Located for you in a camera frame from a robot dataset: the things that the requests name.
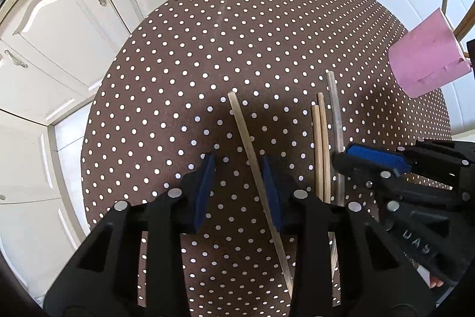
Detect pale grey chopstick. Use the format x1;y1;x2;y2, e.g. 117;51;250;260
325;70;345;207

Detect cream base cabinets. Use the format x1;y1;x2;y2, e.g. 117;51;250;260
0;0;395;305

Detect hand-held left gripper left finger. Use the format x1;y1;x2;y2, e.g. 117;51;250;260
42;153;216;317

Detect pink cup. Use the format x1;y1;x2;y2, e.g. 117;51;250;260
388;7;473;98

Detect tan wooden chopstick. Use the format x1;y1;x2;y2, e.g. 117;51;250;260
311;105;324;201
316;92;332;205

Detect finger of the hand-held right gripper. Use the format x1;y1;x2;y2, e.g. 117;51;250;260
345;139;475;174
331;153;471;214

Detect brown polka dot tablecloth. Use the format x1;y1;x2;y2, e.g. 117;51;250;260
81;0;452;317

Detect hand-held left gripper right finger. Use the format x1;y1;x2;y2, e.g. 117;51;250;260
259;155;437;317

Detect lone wooden chopstick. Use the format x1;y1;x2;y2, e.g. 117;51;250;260
227;92;295;300

